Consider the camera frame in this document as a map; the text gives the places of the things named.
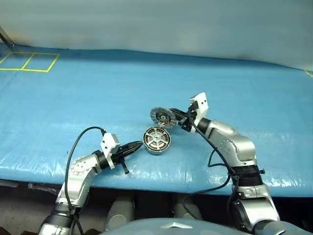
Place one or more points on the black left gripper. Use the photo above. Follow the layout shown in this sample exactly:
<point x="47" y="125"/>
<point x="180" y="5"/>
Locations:
<point x="117" y="154"/>

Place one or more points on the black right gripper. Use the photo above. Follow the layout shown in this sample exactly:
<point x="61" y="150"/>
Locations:
<point x="190" y="122"/>

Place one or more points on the round motor rotor disc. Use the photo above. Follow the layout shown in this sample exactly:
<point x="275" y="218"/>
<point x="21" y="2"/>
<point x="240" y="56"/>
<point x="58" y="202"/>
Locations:
<point x="161" y="117"/>

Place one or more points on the silver spoked rotor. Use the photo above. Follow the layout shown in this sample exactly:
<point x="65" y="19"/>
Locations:
<point x="156" y="142"/>

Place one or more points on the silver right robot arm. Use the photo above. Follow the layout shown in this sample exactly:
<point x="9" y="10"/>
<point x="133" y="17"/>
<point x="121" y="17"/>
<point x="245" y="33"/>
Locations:
<point x="234" y="147"/>

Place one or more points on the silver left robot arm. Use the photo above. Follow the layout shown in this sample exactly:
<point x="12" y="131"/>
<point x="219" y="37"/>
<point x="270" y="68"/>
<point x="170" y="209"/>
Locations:
<point x="78" y="176"/>

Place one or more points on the silver motor housing copper windings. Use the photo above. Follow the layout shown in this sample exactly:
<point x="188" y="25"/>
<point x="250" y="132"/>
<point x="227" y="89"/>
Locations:
<point x="156" y="152"/>

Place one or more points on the blue plastic table cover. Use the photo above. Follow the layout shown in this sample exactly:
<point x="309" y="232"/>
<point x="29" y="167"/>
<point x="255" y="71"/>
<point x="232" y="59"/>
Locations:
<point x="97" y="98"/>

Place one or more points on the grey rounded robot leg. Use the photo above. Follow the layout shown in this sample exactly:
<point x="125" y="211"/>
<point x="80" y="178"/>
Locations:
<point x="121" y="213"/>
<point x="187" y="208"/>

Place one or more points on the grey robot torso with logo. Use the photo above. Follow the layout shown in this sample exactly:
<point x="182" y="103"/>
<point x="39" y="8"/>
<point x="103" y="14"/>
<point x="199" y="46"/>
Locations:
<point x="171" y="227"/>

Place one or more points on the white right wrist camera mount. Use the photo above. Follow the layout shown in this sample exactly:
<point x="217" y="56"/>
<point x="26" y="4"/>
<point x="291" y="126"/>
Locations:
<point x="200" y="105"/>

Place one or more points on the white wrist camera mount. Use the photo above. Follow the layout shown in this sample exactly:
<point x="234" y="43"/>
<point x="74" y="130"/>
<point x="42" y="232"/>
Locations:
<point x="108" y="144"/>
<point x="200" y="105"/>

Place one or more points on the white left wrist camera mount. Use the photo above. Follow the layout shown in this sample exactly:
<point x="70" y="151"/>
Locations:
<point x="108" y="144"/>

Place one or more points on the metal frame bar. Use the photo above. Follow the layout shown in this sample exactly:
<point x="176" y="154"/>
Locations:
<point x="6" y="36"/>

